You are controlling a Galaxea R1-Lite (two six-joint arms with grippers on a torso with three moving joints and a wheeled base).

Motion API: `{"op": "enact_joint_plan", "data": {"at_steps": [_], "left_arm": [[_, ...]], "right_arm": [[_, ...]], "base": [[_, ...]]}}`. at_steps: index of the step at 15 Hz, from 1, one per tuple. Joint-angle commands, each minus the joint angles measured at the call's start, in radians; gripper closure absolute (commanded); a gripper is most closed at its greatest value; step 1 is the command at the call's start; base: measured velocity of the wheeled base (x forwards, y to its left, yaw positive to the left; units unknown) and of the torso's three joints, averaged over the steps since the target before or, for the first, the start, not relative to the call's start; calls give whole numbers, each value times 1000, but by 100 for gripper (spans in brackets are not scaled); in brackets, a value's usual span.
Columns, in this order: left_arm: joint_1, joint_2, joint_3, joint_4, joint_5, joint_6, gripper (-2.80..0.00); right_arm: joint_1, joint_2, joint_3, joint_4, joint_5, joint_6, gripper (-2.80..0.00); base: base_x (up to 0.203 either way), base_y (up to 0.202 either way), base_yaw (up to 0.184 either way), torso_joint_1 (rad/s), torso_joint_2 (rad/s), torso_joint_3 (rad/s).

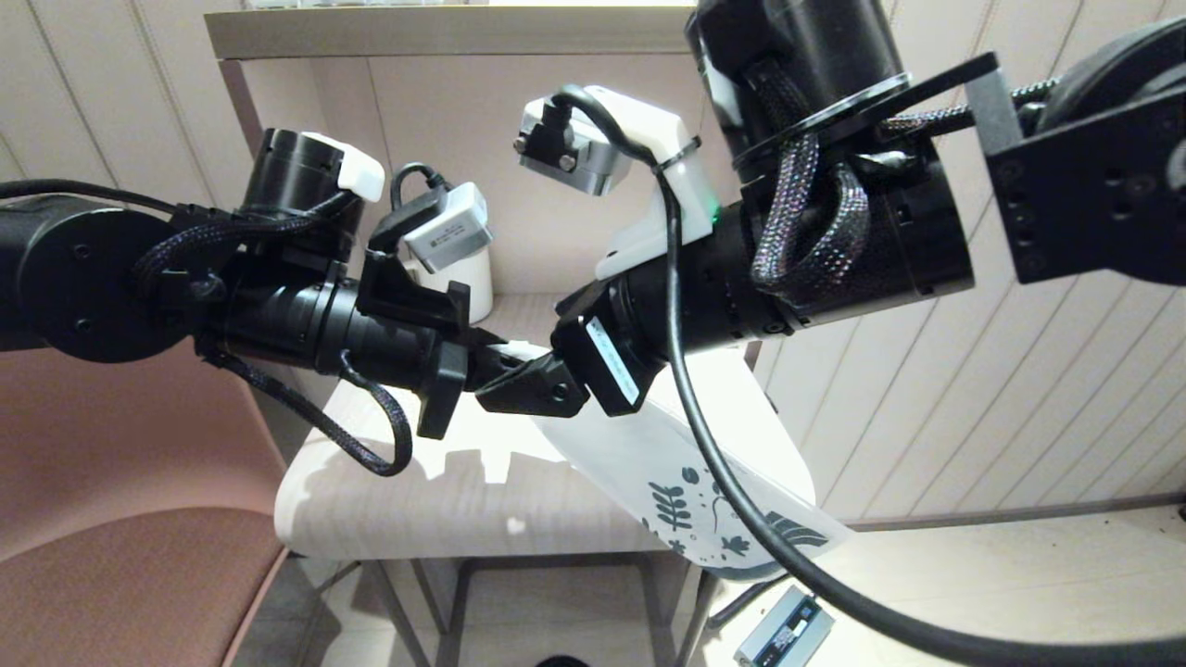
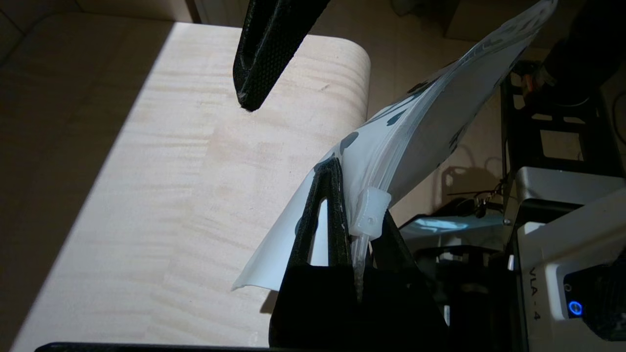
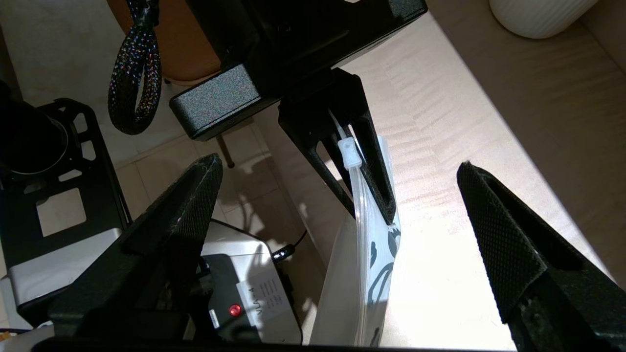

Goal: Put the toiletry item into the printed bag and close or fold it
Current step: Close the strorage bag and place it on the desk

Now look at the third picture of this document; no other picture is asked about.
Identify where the black braided cable loop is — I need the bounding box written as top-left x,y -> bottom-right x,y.
108,0 -> 163,136

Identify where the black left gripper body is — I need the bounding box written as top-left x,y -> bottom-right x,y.
169,0 -> 428,141

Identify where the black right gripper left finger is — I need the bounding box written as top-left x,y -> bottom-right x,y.
49,153 -> 223,338

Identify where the light wood shelf table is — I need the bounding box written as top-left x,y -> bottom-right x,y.
254,0 -> 626,348

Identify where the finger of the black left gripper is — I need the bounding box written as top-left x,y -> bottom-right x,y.
279,93 -> 355,216
323,68 -> 396,225

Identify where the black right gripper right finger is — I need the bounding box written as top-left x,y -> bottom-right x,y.
457,161 -> 626,352

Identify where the white ribbed mug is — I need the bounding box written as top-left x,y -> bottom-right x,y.
489,0 -> 600,40

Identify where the white pouch blue floral print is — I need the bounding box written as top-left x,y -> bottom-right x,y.
309,110 -> 402,348

